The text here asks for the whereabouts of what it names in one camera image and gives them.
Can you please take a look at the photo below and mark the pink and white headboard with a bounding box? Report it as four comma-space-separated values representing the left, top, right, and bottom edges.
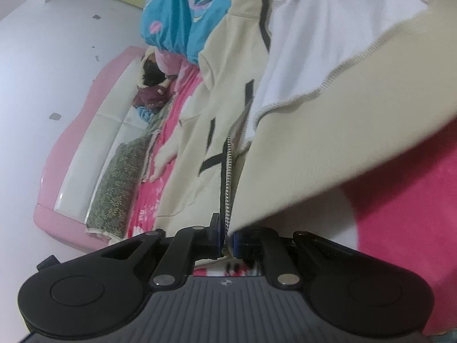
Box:
34, 46, 151, 251

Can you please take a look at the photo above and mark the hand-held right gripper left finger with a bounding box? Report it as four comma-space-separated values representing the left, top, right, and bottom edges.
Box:
102, 213, 222, 290

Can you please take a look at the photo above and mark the cream zip jacket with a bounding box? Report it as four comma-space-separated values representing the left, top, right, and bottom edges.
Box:
148, 0, 457, 251

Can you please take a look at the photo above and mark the blue and pink quilt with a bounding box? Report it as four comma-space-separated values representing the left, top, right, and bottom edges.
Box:
141, 0, 250, 68

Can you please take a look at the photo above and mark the green floral pillow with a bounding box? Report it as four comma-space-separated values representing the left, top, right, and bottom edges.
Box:
86, 137, 152, 238

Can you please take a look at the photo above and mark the checked pillow cloth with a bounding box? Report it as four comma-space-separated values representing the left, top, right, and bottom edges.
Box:
145, 107, 172, 136

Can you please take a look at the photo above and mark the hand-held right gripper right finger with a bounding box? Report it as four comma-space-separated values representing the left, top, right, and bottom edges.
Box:
233, 228, 354, 290

